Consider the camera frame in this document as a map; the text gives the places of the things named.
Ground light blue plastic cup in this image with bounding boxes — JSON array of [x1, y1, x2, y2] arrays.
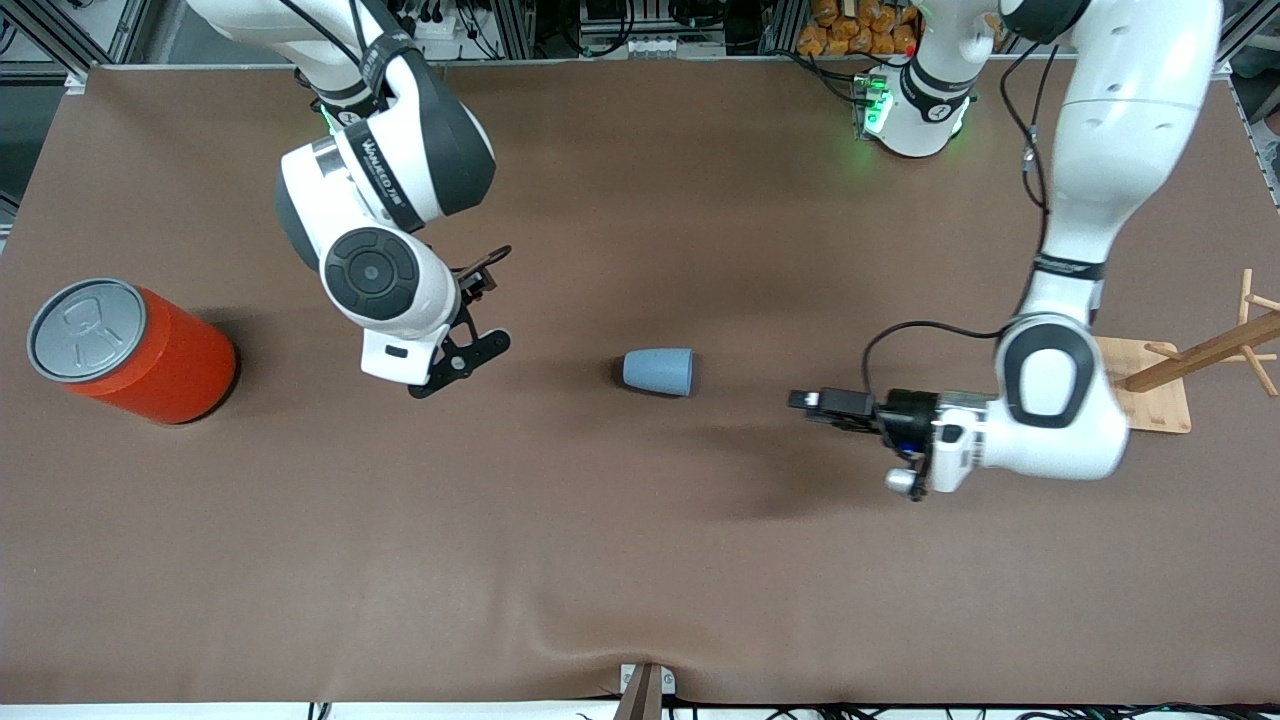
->
[[622, 347, 695, 398]]

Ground white power strip with plugs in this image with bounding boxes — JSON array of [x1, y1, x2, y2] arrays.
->
[[395, 8, 463, 49]]

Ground brown table mat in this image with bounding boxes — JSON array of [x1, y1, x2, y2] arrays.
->
[[0, 55, 1280, 706]]

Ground wooden mug rack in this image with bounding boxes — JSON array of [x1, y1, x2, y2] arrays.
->
[[1095, 268, 1280, 435]]

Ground long white power strip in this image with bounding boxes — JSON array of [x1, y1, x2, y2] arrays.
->
[[588, 35, 723, 58]]

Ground orange can with grey lid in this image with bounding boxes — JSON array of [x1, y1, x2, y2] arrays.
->
[[27, 277, 239, 426]]

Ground orange toy bread pile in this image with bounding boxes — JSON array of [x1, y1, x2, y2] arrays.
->
[[797, 0, 923, 58]]

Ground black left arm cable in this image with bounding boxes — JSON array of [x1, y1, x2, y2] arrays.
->
[[862, 40, 1051, 406]]

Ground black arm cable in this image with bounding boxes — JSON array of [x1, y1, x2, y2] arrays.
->
[[280, 0, 401, 111], [862, 40, 1051, 406]]

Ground aluminium frame beam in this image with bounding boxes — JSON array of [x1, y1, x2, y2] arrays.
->
[[758, 0, 801, 56], [1222, 0, 1280, 71], [0, 0, 91, 81], [488, 0, 536, 59]]

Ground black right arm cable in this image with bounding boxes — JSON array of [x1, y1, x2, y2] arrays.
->
[[280, 0, 401, 111]]

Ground grey camera pole mount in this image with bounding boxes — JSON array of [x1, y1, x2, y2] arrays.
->
[[613, 662, 677, 720]]

